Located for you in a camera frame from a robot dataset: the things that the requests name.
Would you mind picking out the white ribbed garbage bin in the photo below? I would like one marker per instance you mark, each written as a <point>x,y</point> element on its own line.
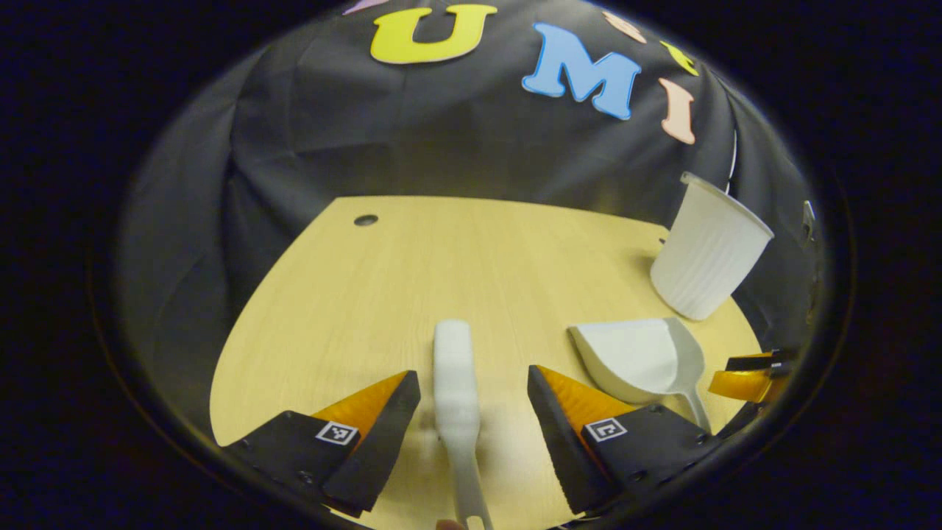
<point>706,250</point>

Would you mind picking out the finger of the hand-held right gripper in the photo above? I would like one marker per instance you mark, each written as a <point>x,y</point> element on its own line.
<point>739,384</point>

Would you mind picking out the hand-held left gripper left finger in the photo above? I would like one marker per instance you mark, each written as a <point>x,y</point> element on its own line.
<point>375,449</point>

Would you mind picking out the grey plastic dustpan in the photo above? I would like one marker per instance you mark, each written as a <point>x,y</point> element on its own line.
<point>633,353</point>

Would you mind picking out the light wooden desktop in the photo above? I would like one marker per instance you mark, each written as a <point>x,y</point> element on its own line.
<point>441,265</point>

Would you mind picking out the small white broom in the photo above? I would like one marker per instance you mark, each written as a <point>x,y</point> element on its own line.
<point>456,383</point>

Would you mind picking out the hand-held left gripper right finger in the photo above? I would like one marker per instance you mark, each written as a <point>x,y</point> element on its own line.
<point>559,442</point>

